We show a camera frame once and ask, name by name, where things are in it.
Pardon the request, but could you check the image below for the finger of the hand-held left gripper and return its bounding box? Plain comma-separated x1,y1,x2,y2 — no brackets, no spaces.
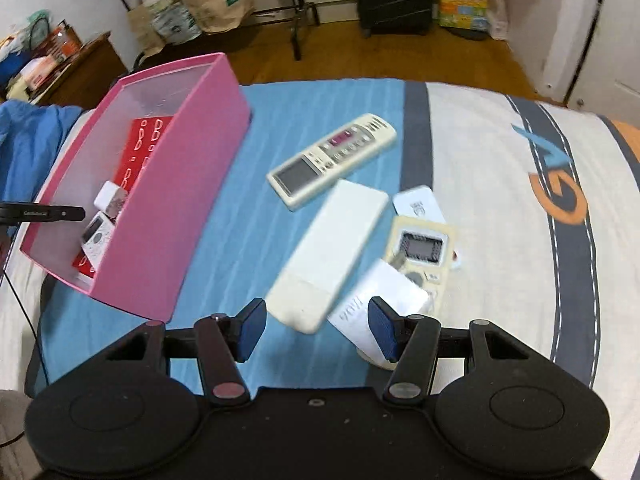
0,204,86,224

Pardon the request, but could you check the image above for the narrow brown paper bag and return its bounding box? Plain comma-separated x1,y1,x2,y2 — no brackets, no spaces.
126,2,166,56

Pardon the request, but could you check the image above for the red patterned box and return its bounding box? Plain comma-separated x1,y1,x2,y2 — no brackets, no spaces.
72,116,176,278

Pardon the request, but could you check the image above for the white patterned bag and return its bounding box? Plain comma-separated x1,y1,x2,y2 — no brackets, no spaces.
150,0,203,45

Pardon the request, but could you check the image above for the cream remote with pink buttons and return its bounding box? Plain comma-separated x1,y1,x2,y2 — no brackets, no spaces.
266,113,397,211

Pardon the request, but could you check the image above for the black clothes rack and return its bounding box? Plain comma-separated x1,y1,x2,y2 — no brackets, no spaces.
97,0,321,62

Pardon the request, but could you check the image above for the white plug adapter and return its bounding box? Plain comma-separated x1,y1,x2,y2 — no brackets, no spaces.
93,181,130,221

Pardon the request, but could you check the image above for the white power bank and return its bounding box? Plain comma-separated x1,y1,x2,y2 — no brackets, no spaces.
80,211,117,263

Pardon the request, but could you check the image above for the wooden nightstand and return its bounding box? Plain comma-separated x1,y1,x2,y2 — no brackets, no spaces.
5,31,128,106

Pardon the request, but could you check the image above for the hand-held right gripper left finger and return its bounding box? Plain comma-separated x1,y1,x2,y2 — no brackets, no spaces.
50,298,268,409

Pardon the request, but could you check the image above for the white door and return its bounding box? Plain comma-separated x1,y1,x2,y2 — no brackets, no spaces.
567,0,640,126

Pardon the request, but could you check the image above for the tissue box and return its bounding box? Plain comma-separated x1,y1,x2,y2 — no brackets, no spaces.
22,57,61,88

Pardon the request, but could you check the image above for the black wall cable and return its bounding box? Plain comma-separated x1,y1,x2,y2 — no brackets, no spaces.
565,0,609,106

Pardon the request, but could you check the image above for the pink cardboard box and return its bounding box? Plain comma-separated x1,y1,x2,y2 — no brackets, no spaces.
20,52,252,322

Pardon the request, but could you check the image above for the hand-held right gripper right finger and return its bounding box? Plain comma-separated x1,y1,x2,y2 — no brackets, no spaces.
368,296,591,406

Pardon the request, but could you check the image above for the blue pillow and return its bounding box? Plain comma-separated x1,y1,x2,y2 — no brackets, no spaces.
0,100,83,206

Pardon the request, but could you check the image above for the white remote control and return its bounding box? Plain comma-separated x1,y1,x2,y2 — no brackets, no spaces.
265,179,390,333

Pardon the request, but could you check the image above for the thin black cable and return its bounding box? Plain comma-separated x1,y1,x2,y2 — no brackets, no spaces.
0,260,48,381

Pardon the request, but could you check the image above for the cream remote with square display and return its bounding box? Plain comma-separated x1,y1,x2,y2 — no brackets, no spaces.
357,216,457,372

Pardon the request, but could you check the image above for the white plastic bag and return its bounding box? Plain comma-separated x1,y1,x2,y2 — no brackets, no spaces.
487,0,511,41

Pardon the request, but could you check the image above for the colourful gift bag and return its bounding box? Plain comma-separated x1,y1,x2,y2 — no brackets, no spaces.
437,0,490,31

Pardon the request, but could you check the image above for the white charger block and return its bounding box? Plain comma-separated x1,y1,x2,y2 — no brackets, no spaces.
327,259,435,363

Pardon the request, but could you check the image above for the green plastic bag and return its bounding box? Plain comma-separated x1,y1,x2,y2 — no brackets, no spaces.
22,10,53,41

